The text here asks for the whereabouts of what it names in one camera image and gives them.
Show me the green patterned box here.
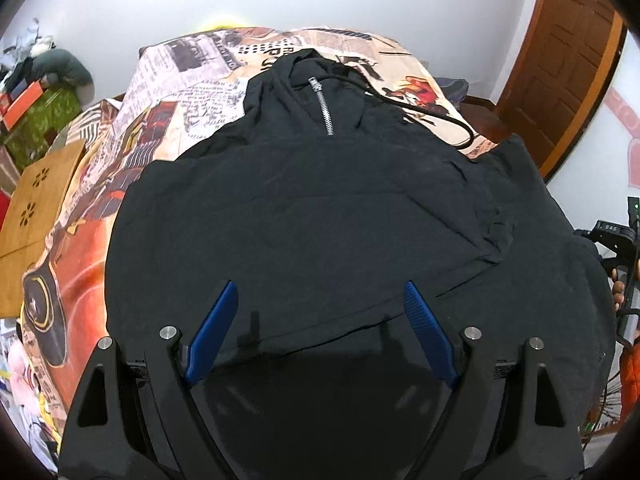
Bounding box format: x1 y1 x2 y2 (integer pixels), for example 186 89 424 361
0 87 83 171

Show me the person's right hand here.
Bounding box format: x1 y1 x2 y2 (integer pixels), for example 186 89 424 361
610 267 627 312

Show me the pink wall decal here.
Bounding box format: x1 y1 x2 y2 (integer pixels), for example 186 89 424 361
606 84 640 137

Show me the black zip hoodie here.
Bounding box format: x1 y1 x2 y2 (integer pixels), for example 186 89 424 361
104 49 617 480

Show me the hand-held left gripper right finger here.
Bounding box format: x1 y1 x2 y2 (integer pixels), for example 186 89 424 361
403 280 587 480

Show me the grey plush toy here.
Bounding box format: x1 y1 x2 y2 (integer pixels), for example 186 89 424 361
32 49 95 92

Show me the dark blue pillow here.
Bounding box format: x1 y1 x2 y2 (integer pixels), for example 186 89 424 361
432 76 471 106

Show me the orange box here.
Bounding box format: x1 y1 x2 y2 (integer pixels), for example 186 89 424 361
2 81 45 128

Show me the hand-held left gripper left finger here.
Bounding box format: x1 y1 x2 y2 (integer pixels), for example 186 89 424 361
57 280 240 480

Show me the brown wooden door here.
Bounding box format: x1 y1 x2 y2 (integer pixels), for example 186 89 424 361
492 0 628 183

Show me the newspaper print blanket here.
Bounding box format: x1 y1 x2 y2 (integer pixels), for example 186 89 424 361
20 25 506 413

